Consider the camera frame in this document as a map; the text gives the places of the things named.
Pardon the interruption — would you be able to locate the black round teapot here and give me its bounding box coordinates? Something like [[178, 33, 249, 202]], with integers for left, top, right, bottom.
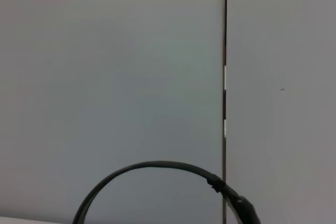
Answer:
[[72, 160, 261, 224]]

